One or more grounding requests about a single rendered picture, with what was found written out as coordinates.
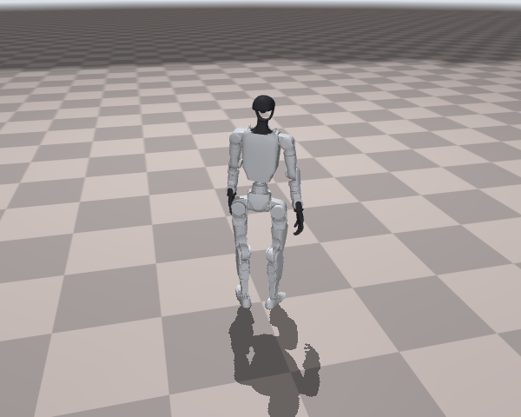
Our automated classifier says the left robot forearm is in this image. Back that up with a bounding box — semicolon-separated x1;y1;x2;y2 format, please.
226;159;239;193

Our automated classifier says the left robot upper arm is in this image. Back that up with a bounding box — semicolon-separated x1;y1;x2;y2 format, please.
229;128;245;169

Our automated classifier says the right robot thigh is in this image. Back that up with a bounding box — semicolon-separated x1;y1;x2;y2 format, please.
265;197;288;263

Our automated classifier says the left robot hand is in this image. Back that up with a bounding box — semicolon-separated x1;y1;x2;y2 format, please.
227;188;236;214

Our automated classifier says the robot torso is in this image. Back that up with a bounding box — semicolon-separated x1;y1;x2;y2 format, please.
241;124;280;212

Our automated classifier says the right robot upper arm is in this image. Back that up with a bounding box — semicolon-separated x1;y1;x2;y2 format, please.
278;133;297;179

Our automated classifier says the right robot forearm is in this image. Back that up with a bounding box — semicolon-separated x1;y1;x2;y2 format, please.
288;167;303;209

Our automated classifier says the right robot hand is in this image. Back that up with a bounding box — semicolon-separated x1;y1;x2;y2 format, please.
293;202;304;235

